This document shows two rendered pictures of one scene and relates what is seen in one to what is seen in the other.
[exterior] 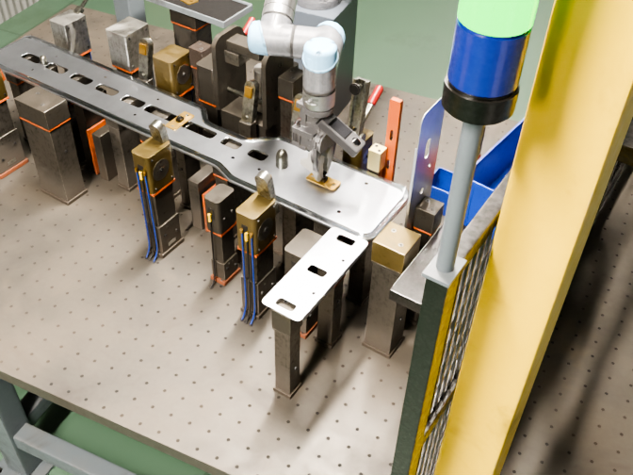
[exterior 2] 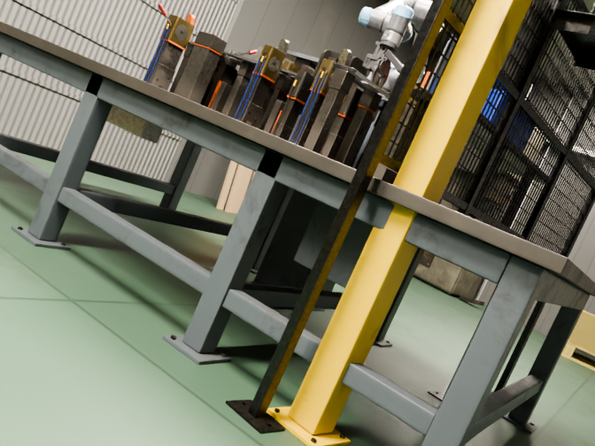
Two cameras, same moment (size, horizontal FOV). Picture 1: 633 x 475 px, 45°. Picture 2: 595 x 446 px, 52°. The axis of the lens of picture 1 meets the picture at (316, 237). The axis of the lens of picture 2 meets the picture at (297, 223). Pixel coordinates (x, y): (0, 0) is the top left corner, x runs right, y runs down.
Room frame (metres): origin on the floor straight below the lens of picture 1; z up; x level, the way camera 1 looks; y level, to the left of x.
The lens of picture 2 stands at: (-0.91, -0.23, 0.63)
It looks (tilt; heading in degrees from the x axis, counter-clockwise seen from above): 4 degrees down; 7
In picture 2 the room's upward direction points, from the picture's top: 24 degrees clockwise
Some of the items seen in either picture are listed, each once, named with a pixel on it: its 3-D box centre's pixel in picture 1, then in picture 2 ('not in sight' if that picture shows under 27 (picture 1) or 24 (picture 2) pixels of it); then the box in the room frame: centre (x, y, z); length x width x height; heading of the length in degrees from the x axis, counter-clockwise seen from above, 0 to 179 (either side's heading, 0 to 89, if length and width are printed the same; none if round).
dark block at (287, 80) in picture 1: (292, 138); not in sight; (1.78, 0.08, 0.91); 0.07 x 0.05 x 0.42; 148
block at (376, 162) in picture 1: (372, 204); not in sight; (1.54, -0.15, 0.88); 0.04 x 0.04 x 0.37; 58
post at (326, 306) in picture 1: (330, 300); (356, 130); (1.22, -0.04, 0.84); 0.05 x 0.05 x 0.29; 58
